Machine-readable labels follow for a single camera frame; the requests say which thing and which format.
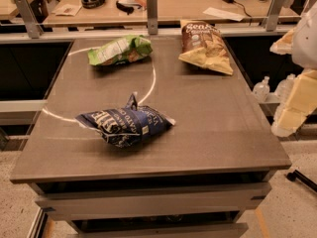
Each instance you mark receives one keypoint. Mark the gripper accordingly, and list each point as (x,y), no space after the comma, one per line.
(306,42)

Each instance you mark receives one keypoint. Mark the brown chip bag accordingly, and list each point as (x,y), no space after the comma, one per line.
(203,46)

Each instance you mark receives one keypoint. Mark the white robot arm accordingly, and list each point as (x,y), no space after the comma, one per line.
(304,47)

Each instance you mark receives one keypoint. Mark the green rice chip bag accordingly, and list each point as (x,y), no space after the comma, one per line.
(125,49)

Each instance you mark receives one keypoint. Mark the blue chip bag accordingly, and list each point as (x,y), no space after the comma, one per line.
(126,126)

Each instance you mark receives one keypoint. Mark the clear plastic bottle right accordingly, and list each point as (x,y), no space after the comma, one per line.
(284,87)

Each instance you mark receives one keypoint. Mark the clear plastic bottle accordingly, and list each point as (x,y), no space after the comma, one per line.
(284,87)
(261,90)

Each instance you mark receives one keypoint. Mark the clear plastic bottle left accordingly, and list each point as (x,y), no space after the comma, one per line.
(261,90)

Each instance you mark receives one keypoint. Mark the black chair leg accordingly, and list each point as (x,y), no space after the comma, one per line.
(293,176)

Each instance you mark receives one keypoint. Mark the white paper sheet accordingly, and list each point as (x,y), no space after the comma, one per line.
(224,14)

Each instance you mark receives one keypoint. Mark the upper grey drawer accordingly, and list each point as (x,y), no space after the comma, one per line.
(153,201)

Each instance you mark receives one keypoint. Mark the grey drawer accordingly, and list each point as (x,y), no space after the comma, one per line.
(235,230)
(153,201)

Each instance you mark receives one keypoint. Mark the black curved object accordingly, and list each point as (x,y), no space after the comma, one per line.
(127,9)

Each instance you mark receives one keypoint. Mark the lower grey drawer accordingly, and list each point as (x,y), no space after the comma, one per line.
(235,230)

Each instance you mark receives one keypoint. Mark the small paper card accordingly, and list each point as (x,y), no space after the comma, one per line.
(67,10)

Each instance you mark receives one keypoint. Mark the right metal bracket post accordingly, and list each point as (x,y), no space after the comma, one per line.
(270,21)

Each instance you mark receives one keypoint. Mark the metal bracket post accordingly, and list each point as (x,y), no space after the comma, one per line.
(270,21)
(33,28)
(152,16)

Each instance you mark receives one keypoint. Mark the middle metal bracket post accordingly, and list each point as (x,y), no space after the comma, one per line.
(152,16)

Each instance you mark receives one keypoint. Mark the left metal bracket post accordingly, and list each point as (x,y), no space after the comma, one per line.
(33,28)

